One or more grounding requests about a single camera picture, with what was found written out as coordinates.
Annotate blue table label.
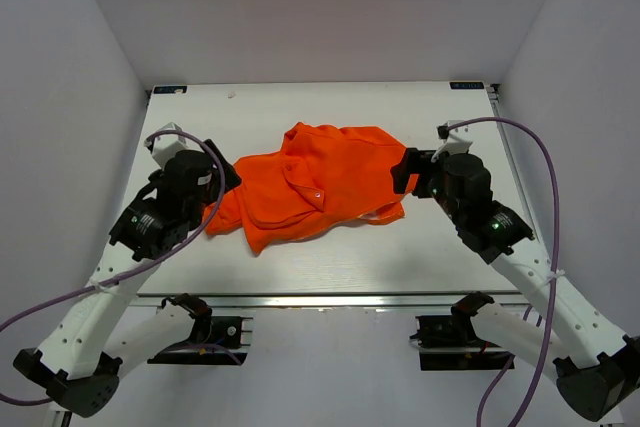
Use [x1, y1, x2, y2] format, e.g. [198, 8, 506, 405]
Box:
[449, 81, 485, 90]
[152, 85, 188, 95]

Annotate orange zip-up jacket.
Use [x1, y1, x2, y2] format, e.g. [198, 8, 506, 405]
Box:
[203, 122, 418, 254]

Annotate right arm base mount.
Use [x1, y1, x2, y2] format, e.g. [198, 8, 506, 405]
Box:
[409, 315, 513, 372]

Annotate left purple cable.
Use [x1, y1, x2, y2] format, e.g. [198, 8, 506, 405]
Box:
[0, 130, 227, 407]

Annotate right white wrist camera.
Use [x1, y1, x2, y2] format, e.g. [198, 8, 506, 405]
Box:
[431, 120, 473, 163]

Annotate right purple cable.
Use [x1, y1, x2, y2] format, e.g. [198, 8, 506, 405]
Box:
[446, 116, 560, 427]

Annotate aluminium table front rail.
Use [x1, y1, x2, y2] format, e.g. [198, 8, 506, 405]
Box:
[130, 292, 531, 310]

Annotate purple cable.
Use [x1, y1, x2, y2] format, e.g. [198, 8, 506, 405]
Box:
[0, 130, 227, 407]
[446, 116, 560, 427]

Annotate aluminium table rail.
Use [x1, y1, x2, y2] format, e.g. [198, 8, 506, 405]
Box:
[486, 84, 549, 251]
[130, 292, 531, 310]

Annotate right blue table label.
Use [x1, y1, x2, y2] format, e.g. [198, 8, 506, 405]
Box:
[449, 81, 485, 90]

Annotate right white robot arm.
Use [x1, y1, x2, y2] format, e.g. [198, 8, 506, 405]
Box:
[390, 148, 639, 422]

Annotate aluminium table right rail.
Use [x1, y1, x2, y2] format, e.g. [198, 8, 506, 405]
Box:
[486, 84, 549, 251]

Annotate left blue table label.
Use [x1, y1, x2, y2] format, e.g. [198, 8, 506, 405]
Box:
[152, 85, 188, 95]

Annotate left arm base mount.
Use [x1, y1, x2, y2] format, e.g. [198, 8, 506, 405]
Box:
[147, 316, 253, 366]

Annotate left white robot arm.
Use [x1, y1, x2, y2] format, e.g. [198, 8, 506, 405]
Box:
[3, 129, 241, 418]

